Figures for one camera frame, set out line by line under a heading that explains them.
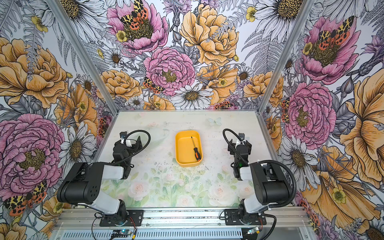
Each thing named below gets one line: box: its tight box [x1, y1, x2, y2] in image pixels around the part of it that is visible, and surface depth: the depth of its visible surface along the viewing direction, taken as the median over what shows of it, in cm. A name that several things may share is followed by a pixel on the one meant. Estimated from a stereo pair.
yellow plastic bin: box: [175, 130, 203, 168], surface depth 99 cm
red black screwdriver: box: [191, 136, 202, 162], surface depth 96 cm
